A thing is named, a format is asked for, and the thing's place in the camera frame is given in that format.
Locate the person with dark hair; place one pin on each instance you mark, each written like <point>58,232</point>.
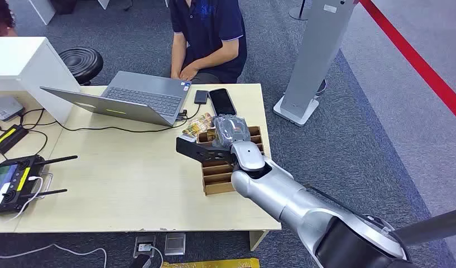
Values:
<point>0,16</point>

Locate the brown cardboard card holder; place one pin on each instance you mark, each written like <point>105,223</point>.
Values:
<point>216,175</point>

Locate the black smartphone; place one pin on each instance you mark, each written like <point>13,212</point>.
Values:
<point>222,101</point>

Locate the closed metal floor socket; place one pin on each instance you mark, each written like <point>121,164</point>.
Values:
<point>175,244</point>

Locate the white cabinet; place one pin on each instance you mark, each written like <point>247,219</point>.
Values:
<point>20,63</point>

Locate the black round stool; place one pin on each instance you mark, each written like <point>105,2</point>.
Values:
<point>81,63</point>

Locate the light wood desk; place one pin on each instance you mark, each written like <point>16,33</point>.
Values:
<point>131,185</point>

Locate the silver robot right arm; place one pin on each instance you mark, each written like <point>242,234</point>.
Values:
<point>287,196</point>

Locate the small black external drive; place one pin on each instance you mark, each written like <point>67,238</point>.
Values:
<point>201,97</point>

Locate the person's left hand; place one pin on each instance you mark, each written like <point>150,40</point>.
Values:
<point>189,72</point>

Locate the black device with yellow stripe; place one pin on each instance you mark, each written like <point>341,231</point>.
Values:
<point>7,138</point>

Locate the black remote controller with screen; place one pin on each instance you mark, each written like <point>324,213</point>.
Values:
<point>13,185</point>

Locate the yellow flat object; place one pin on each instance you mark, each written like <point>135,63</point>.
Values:
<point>213,263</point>

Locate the grey metal bar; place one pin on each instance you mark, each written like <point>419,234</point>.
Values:
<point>431,225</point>

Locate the grey open laptop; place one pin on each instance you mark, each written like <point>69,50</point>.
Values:
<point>146,96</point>

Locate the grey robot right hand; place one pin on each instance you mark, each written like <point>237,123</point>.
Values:
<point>231,129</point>

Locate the round grey post base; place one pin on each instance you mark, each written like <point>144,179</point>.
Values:
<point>298,14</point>

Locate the floor socket with plug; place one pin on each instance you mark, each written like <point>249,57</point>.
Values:
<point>144,246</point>

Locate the white furniture panel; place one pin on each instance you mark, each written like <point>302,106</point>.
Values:
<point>43,9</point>

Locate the small grey box device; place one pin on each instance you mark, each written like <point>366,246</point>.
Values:
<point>6,107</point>

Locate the red barrier belt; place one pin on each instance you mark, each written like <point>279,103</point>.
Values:
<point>416,59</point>

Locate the grey kiosk stand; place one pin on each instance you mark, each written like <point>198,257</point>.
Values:
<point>316,55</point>

